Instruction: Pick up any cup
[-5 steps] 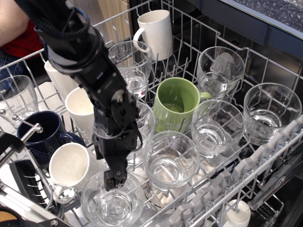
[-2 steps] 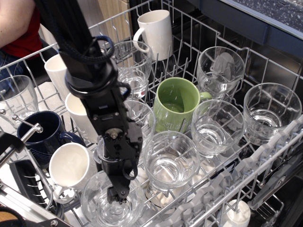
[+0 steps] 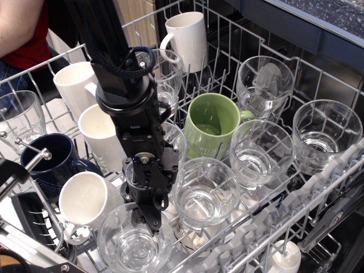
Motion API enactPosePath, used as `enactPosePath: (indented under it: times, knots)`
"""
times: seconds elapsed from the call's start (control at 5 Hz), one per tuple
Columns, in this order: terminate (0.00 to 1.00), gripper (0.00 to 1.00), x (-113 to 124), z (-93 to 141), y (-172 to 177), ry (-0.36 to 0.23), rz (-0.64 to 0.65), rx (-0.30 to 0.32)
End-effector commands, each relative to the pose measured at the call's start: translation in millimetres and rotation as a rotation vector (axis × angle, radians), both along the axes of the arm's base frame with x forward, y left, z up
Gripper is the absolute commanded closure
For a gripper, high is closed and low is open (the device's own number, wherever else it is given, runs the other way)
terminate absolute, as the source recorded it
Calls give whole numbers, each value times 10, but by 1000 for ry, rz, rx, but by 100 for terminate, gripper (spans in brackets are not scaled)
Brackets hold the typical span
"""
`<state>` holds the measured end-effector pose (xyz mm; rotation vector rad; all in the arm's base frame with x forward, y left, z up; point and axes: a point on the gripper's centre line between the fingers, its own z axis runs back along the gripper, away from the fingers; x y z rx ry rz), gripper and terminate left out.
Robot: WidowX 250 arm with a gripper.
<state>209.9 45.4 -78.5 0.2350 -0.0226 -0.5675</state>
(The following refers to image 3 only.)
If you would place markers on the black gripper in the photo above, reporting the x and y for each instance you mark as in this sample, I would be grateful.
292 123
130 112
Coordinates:
125 115

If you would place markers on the clear glass cup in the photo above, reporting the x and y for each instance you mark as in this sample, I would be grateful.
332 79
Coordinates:
126 244

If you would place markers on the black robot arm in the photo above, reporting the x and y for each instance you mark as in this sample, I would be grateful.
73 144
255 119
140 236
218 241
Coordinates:
127 92

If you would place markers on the front left white mug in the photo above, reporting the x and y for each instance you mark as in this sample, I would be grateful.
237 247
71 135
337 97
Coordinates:
85 201

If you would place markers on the front centre clear glass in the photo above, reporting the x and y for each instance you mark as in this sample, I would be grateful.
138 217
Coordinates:
206 192

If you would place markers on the clear glass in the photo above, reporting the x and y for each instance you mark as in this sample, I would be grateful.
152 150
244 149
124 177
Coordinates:
168 74
260 152
179 142
263 85
21 117
322 131
206 192

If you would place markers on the metal dishwasher rack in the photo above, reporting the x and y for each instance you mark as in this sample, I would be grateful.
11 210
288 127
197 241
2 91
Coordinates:
32 230

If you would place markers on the dark blue mug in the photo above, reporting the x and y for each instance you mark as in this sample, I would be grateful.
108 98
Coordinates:
52 174

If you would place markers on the white mug middle left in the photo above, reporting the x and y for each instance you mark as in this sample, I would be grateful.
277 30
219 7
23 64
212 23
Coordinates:
100 135

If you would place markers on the green ceramic mug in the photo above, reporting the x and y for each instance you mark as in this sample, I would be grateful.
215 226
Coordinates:
212 119

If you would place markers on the middle right clear glass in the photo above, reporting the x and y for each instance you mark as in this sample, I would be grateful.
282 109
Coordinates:
260 152

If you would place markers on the black clamp with metal screw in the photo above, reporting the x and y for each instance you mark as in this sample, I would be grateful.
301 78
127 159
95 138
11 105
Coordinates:
18 173

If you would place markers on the back centre clear glass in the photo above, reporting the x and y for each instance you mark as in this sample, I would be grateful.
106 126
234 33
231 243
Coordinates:
168 74

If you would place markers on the white rack roller wheel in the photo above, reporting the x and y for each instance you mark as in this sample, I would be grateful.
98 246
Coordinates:
286 257

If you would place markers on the tall white mug left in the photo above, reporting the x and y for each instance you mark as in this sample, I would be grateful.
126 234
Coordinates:
77 84

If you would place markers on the far left clear glass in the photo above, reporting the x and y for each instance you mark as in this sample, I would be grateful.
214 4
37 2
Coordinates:
21 117

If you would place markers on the back right clear glass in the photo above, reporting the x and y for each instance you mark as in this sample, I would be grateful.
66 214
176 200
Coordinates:
263 85

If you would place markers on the back white ceramic mug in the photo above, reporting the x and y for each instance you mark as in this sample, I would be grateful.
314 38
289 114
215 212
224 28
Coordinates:
186 34

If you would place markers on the grey plastic tine holder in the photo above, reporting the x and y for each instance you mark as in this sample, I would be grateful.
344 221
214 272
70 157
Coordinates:
298 196

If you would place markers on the far right clear glass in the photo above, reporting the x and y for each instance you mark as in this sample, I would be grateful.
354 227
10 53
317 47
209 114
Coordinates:
322 131

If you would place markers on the person in red shirt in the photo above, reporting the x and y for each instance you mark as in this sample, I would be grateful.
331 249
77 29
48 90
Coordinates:
24 29

